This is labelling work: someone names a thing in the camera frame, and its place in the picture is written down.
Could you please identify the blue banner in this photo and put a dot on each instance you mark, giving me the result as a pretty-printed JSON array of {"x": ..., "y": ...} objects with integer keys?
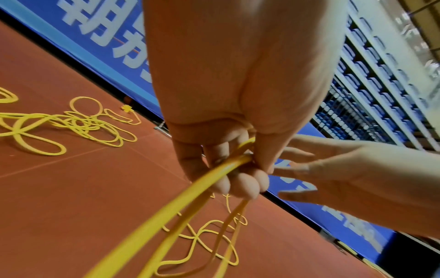
[{"x": 110, "y": 38}]

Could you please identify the person's left hand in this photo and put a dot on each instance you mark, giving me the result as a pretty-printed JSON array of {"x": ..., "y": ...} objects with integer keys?
[{"x": 240, "y": 59}]

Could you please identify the rows of blue seats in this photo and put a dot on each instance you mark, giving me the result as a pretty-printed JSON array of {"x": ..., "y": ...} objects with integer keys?
[{"x": 385, "y": 81}]

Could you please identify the person's right hand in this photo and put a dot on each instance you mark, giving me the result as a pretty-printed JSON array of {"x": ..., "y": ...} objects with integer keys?
[{"x": 371, "y": 179}]

